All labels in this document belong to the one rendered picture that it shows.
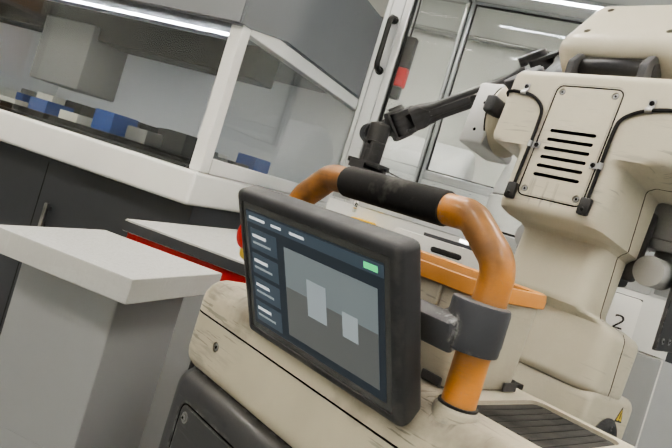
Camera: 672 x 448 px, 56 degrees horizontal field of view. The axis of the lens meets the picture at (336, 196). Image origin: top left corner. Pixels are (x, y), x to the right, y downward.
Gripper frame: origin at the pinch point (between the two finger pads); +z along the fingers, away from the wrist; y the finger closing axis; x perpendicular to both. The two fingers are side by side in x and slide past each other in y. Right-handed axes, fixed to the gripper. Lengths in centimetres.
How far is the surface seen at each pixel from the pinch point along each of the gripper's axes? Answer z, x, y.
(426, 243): 6.1, 5.1, -25.1
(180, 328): 41, 38, 12
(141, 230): 24, 42, 29
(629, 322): 10, -35, -69
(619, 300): 6, -35, -65
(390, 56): -43, -23, 17
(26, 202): 38, 16, 116
